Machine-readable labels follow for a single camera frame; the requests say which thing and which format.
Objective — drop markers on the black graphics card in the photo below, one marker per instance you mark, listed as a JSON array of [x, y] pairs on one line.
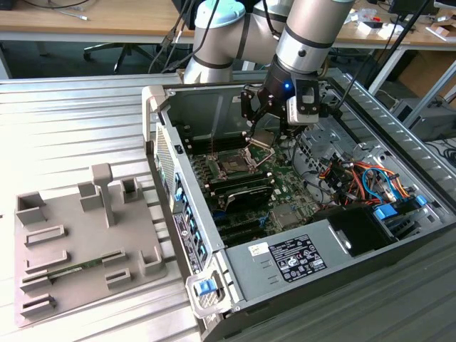
[[249, 199]]

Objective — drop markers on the green motherboard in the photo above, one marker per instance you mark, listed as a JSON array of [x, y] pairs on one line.
[[285, 181]]

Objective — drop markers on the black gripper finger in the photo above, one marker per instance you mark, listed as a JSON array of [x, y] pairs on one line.
[[249, 103], [284, 128]]

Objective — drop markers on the black office chair base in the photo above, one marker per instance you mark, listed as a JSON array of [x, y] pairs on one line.
[[124, 49]]

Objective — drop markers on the silver green CPU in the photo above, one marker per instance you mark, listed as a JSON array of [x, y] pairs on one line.
[[263, 137]]

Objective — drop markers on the blue case latch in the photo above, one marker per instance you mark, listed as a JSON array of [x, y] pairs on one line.
[[205, 288]]

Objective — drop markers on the small cardboard piece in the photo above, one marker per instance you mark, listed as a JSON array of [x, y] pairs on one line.
[[441, 32]]

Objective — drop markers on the CPU socket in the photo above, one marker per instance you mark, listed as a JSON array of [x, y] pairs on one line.
[[231, 164]]

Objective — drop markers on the grey parts rack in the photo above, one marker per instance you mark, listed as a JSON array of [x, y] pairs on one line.
[[89, 242]]

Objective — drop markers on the black stand pole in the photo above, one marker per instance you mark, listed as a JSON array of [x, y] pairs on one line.
[[403, 33]]

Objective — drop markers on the green RAM stick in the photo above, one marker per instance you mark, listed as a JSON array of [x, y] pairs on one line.
[[76, 268]]

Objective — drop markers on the grey power supply unit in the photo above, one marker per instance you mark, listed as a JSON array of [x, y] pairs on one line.
[[246, 274]]

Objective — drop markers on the grey open PC case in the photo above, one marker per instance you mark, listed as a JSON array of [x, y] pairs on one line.
[[189, 99]]

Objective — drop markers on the small white box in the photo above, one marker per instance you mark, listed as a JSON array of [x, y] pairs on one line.
[[386, 32]]

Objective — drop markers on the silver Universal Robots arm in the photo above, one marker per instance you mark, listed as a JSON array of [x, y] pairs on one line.
[[221, 42]]

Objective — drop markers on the grey desktop computer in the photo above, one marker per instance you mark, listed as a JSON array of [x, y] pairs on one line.
[[438, 123]]

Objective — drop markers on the wooden desk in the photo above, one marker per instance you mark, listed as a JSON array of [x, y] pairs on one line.
[[107, 19]]

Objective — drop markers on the blue disk carrier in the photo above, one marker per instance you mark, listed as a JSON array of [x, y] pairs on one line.
[[384, 212]]

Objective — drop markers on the brown cardboard box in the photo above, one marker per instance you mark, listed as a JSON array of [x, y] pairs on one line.
[[427, 71]]

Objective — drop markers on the silver chipset heatsink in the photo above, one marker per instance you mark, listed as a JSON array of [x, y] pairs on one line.
[[286, 216]]

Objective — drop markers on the black expansion slot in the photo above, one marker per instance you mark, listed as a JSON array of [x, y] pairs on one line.
[[239, 223], [243, 236]]

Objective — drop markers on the black RAM slot row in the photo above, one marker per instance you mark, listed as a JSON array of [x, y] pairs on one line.
[[199, 146], [235, 183]]

